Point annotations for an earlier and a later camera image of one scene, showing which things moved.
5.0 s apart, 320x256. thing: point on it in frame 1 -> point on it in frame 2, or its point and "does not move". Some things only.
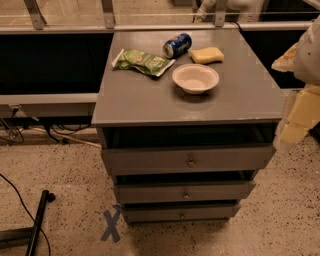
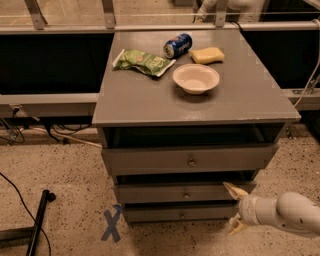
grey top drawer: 188,158 does not move
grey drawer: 183,192 does not move
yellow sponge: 207,55 does not move
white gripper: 308,61 -> 247,210
